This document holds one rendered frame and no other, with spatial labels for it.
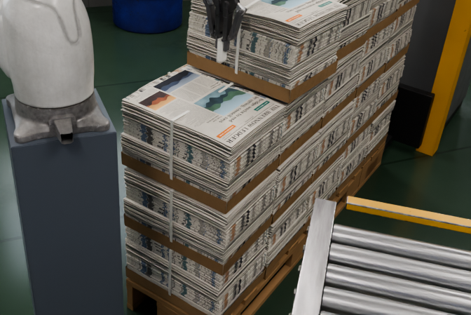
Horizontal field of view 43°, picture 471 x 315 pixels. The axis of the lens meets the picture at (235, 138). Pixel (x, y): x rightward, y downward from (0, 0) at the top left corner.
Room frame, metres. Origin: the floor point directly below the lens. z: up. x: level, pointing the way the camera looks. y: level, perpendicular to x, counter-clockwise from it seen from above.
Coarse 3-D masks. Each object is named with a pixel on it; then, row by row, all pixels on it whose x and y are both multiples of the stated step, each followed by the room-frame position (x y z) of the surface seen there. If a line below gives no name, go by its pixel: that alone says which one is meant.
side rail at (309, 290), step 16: (320, 208) 1.08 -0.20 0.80; (320, 224) 1.02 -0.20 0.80; (320, 240) 0.97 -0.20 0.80; (304, 256) 0.92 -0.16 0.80; (320, 256) 0.92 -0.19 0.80; (304, 272) 0.87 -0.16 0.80; (320, 272) 0.87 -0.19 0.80; (304, 288) 0.83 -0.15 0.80; (320, 288) 0.83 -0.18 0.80; (304, 304) 0.79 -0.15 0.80; (320, 304) 0.79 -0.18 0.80
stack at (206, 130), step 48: (384, 48) 2.24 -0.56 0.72; (144, 96) 1.48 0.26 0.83; (192, 96) 1.51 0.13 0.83; (240, 96) 1.53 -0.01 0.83; (336, 96) 1.86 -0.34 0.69; (144, 144) 1.41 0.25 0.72; (192, 144) 1.33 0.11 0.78; (240, 144) 1.30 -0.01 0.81; (288, 144) 1.56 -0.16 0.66; (336, 144) 1.94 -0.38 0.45; (144, 192) 1.42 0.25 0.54; (288, 192) 1.61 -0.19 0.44; (336, 192) 2.03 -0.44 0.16; (144, 240) 1.43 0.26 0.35; (192, 240) 1.33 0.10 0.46; (240, 240) 1.35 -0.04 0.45; (288, 240) 1.65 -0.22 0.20; (144, 288) 1.43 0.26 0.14; (192, 288) 1.33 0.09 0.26; (240, 288) 1.39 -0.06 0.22
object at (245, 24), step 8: (264, 0) 1.71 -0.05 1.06; (272, 0) 1.72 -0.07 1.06; (280, 0) 1.72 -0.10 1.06; (248, 8) 1.63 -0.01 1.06; (256, 8) 1.64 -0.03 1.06; (248, 16) 1.60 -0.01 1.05; (248, 24) 1.59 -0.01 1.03; (240, 32) 1.61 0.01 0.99; (248, 32) 1.59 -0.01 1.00; (232, 40) 1.62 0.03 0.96; (240, 40) 1.61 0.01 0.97; (232, 48) 1.61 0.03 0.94; (240, 48) 1.60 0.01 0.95; (232, 56) 1.61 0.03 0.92; (240, 56) 1.60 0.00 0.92; (232, 64) 1.61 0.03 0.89; (240, 64) 1.60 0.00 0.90
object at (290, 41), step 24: (288, 0) 1.73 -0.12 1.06; (312, 0) 1.74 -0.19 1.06; (264, 24) 1.57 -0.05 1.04; (288, 24) 1.52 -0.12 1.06; (312, 24) 1.56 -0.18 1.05; (336, 24) 1.69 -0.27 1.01; (264, 48) 1.56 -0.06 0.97; (288, 48) 1.51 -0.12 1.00; (312, 48) 1.59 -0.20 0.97; (336, 48) 1.73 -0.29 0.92; (264, 72) 1.55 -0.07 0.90; (288, 72) 1.51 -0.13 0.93; (312, 72) 1.60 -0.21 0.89
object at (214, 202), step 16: (384, 64) 2.27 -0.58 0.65; (368, 80) 2.11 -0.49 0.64; (352, 96) 1.99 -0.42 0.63; (336, 112) 1.87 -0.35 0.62; (128, 160) 1.45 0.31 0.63; (160, 176) 1.39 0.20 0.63; (352, 176) 2.15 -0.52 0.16; (192, 192) 1.33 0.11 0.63; (240, 192) 1.33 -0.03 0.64; (224, 208) 1.27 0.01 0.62; (128, 224) 1.45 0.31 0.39; (304, 224) 1.77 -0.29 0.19; (160, 240) 1.39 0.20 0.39; (256, 240) 1.44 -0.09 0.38; (192, 256) 1.33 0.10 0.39; (240, 256) 1.36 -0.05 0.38; (128, 272) 1.46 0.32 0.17; (224, 272) 1.28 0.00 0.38; (160, 288) 1.39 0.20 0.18; (176, 304) 1.36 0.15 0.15
